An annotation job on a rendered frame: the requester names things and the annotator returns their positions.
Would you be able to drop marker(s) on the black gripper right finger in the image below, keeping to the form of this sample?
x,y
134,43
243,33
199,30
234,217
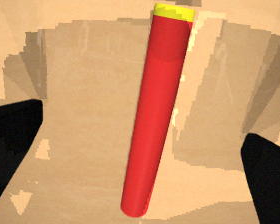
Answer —
x,y
261,163

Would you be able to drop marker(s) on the red cylinder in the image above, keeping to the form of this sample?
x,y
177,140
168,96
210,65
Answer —
x,y
167,49

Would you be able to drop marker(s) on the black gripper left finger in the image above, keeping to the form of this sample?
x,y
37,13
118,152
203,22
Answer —
x,y
19,124

